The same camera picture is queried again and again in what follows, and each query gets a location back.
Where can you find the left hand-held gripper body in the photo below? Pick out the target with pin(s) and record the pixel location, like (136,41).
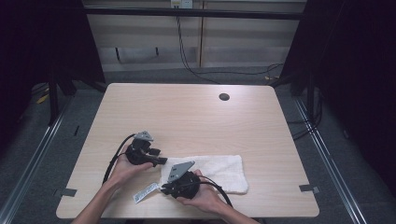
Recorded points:
(138,152)

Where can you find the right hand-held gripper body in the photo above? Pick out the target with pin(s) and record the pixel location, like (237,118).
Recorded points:
(185,185)

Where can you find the white towel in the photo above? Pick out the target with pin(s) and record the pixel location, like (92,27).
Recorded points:
(224,171)

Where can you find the person's right hand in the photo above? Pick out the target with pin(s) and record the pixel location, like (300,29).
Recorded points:
(205,196)

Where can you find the person's left hand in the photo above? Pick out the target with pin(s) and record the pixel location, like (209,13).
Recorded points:
(124,171)

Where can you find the small black floor strip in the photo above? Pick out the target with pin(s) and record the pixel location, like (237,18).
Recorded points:
(76,130)

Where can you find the grey tape strip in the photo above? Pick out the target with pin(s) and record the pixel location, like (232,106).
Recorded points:
(66,192)
(309,188)

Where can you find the yellow floor item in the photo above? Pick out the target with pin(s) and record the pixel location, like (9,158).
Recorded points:
(42,99)

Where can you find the dark curtain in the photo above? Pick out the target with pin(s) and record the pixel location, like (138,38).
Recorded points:
(358,77)
(37,46)

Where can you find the black stand post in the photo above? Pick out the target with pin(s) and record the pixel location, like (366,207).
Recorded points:
(53,99)

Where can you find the metal floor rail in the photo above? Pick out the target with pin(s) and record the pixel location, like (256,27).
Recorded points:
(330,161)
(34,155)

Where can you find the black horizontal frame bar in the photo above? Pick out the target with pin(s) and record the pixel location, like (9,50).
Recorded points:
(193,13)

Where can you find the white wall socket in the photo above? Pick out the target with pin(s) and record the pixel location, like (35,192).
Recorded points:
(181,3)

